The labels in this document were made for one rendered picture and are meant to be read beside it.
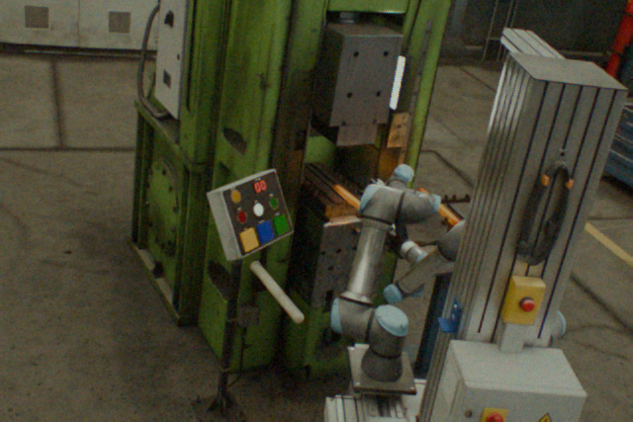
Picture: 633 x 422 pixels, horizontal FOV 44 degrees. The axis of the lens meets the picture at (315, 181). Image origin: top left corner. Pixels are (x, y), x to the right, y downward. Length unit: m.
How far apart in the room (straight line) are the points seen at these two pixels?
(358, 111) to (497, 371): 1.51
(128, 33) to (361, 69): 5.44
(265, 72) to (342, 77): 0.32
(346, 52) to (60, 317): 2.12
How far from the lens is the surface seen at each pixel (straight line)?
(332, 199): 3.60
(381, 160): 3.80
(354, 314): 2.74
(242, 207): 3.13
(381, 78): 3.43
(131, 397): 3.90
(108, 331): 4.30
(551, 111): 2.11
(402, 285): 3.10
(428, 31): 3.69
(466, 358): 2.31
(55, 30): 8.53
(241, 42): 3.64
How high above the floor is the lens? 2.53
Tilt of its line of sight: 24 degrees down
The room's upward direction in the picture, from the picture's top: 9 degrees clockwise
